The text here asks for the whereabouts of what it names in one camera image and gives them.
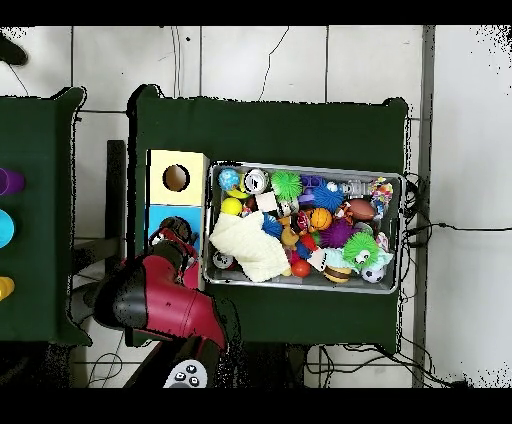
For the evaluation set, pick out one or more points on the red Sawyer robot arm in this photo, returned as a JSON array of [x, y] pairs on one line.
[[172, 304]]

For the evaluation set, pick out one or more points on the yellow ball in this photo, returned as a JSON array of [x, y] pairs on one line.
[[231, 206]]

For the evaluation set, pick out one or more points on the cream waffle cloth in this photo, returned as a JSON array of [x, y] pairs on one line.
[[252, 248]]

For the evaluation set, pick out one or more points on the blue globe ball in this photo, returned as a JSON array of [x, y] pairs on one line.
[[228, 178]]

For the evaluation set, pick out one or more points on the black panel on stand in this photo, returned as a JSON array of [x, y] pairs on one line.
[[116, 200]]

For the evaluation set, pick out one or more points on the orange basketball toy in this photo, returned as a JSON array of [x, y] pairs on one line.
[[322, 218]]

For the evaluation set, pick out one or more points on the dark green tablecloth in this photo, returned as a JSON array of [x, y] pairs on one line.
[[280, 132]]

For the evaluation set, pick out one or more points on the side table under green cloth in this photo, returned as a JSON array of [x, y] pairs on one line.
[[32, 240]]

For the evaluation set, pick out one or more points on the blue spiky ball with eye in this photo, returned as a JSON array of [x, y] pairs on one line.
[[327, 198]]

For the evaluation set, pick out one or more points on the purple spiky ball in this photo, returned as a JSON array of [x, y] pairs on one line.
[[338, 234]]

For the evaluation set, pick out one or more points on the cyan cup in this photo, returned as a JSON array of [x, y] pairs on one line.
[[6, 228]]

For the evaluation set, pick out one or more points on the green spiky ball with eyes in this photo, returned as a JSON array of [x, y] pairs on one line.
[[360, 246]]

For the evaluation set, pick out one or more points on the purple cup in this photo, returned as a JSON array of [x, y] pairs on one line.
[[12, 182]]

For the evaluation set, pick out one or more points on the brown football toy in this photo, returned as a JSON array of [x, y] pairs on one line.
[[362, 209]]

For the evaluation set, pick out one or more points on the yellow cup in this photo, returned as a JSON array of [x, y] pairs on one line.
[[6, 288]]

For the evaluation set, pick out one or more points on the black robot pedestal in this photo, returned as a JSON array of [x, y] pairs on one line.
[[272, 364]]

